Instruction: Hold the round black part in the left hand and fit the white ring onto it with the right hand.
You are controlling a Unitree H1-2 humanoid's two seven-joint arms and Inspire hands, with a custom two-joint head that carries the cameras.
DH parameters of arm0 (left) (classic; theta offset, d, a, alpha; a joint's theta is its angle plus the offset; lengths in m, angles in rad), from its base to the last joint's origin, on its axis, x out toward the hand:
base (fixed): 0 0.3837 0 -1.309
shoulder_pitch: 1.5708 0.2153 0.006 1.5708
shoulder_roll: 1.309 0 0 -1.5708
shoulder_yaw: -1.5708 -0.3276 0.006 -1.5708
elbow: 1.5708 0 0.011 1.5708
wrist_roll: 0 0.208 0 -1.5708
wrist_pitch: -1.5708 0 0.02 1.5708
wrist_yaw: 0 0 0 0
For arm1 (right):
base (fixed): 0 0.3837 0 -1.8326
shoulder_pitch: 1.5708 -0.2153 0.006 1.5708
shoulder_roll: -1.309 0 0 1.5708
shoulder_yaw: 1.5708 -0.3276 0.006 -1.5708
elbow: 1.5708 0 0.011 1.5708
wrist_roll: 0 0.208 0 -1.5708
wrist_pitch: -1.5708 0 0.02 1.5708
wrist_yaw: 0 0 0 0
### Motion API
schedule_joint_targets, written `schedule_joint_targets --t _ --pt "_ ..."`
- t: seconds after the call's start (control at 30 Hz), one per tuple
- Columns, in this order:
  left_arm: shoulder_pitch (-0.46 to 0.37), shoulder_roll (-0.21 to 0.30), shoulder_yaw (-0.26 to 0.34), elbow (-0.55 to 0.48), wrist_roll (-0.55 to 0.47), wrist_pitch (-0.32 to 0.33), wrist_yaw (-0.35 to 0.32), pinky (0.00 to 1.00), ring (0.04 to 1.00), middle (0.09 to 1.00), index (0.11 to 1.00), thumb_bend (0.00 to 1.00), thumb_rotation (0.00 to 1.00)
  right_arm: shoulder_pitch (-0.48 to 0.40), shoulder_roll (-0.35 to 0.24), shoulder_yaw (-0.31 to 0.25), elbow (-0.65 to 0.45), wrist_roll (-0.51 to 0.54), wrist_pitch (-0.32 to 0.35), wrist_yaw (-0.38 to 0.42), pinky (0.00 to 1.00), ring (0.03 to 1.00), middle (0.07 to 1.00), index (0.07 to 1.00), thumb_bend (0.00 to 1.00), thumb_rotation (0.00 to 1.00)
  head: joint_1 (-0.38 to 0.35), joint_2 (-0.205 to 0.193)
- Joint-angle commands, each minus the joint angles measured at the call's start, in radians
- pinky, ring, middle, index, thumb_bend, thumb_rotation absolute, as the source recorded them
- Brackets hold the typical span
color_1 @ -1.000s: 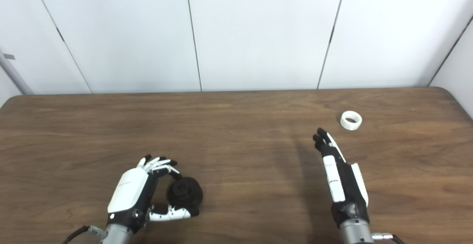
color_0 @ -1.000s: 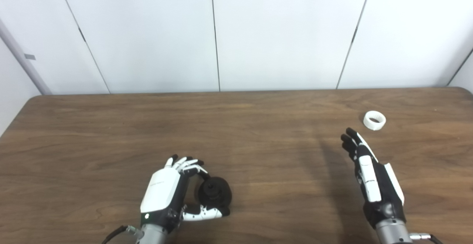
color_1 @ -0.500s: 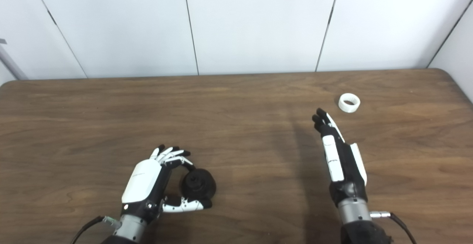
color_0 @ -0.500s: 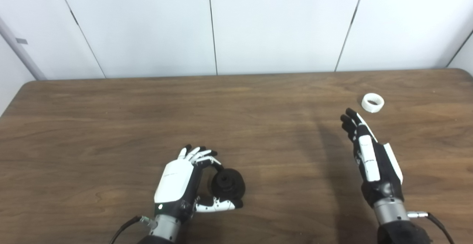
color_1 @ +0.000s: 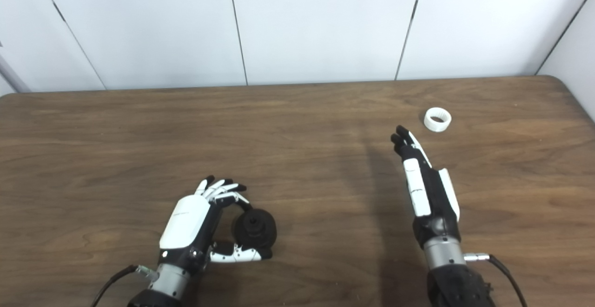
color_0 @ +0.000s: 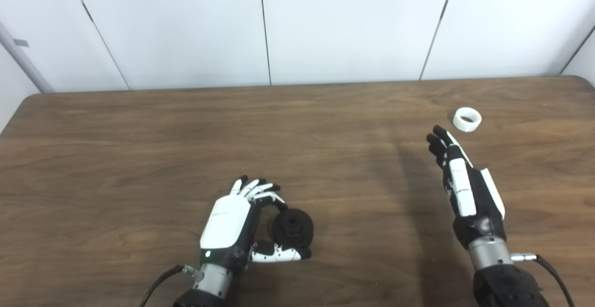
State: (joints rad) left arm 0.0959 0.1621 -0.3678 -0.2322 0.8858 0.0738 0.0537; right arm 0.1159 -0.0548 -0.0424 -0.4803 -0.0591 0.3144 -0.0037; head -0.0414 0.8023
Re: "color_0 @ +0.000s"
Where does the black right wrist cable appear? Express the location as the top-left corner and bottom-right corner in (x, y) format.
(510, 253), (575, 307)

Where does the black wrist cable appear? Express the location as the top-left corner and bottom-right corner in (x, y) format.
(139, 264), (205, 307)
(510, 253), (575, 307)

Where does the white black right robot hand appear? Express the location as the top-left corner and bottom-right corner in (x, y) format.
(426, 125), (507, 250)

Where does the round black part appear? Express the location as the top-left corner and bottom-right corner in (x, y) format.
(271, 208), (314, 252)

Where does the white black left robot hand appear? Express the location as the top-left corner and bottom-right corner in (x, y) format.
(200, 175), (312, 270)

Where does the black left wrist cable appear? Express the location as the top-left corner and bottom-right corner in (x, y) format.
(139, 264), (205, 307)

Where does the gray wall corner post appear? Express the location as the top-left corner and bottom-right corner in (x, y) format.
(0, 19), (55, 93)

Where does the white toothed ring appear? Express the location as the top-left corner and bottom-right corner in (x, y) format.
(453, 107), (483, 133)

